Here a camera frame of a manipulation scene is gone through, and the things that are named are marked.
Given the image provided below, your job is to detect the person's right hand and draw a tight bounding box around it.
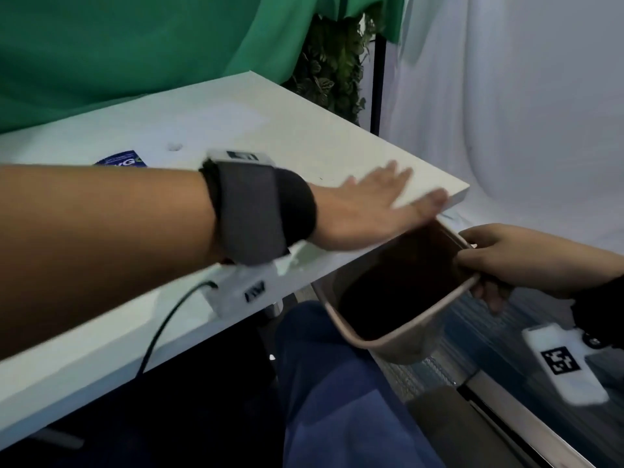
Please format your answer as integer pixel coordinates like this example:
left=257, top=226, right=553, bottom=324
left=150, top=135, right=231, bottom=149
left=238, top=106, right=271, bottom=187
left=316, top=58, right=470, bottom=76
left=457, top=223, right=587, bottom=315

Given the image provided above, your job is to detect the person's left hand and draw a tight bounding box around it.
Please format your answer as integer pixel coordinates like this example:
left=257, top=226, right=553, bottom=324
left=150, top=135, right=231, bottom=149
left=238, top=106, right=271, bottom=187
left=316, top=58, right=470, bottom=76
left=311, top=161, right=449, bottom=252

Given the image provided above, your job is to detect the beige plastic waste bin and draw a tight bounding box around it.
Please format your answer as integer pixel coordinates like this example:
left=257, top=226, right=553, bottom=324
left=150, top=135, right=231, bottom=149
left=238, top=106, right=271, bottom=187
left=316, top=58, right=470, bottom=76
left=311, top=215, right=482, bottom=367

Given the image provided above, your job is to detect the person's left forearm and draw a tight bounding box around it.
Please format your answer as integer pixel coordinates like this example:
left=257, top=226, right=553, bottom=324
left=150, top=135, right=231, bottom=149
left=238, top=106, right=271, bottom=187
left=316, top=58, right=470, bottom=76
left=0, top=163, right=217, bottom=361

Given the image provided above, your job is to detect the person's right forearm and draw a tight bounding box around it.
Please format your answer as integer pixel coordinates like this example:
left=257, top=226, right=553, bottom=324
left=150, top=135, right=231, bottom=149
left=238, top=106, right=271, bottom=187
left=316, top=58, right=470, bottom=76
left=582, top=248, right=624, bottom=289

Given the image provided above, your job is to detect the black right wrist band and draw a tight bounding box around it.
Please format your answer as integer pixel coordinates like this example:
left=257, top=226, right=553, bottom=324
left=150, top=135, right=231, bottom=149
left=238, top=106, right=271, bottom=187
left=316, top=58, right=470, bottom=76
left=571, top=275, right=624, bottom=349

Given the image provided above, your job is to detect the black metal stand pole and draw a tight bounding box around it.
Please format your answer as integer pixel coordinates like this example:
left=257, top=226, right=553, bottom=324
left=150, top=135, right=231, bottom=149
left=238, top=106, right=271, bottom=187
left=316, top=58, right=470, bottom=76
left=370, top=33, right=387, bottom=136

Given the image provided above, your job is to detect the white cloth backdrop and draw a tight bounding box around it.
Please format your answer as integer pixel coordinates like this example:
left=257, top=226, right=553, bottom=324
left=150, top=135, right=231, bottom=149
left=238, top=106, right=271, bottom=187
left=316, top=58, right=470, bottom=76
left=380, top=0, right=624, bottom=256

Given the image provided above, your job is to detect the grey left wrist band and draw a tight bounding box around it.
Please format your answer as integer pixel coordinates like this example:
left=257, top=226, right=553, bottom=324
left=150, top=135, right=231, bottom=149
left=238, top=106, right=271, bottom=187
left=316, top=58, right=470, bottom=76
left=200, top=160, right=319, bottom=267

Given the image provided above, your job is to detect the person's blue trouser leg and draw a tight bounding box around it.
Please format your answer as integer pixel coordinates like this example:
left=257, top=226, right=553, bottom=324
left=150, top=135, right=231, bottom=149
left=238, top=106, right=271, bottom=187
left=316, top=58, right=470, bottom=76
left=274, top=301, right=447, bottom=468

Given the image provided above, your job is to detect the blue printed sticker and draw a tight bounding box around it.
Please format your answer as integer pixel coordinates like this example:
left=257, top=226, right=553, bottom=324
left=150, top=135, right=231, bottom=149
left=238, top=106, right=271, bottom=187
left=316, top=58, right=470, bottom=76
left=94, top=150, right=148, bottom=167

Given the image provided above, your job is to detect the green cloth backdrop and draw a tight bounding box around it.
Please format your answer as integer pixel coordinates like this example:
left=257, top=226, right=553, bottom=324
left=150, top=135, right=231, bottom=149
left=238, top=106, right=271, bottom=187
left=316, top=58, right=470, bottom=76
left=0, top=0, right=406, bottom=134

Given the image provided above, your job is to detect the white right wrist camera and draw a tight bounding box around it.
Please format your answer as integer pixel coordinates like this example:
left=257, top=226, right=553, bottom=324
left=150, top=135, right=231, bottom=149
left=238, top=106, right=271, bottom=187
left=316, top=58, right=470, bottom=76
left=522, top=323, right=610, bottom=406

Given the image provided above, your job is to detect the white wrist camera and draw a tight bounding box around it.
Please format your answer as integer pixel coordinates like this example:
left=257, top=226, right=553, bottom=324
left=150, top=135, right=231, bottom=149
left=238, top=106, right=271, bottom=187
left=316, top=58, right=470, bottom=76
left=522, top=323, right=610, bottom=406
left=204, top=150, right=319, bottom=319

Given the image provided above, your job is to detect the white metal floor rail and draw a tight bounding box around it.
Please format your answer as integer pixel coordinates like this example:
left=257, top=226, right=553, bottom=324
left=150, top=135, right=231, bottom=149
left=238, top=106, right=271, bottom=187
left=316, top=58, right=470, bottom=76
left=457, top=370, right=603, bottom=468

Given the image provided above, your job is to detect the green leafy plant wall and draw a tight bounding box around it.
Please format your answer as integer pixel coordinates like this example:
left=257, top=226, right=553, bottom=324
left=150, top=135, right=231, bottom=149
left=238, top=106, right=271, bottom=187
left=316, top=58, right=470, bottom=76
left=283, top=4, right=383, bottom=127

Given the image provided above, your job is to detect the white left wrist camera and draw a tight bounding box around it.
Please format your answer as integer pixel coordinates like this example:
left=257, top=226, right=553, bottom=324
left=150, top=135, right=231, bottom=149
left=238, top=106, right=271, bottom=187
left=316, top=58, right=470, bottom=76
left=204, top=150, right=319, bottom=319

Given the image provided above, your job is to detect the black camera cable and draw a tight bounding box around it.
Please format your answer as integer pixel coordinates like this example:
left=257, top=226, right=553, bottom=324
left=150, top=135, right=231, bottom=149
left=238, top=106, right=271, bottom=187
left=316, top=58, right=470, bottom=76
left=136, top=280, right=218, bottom=377

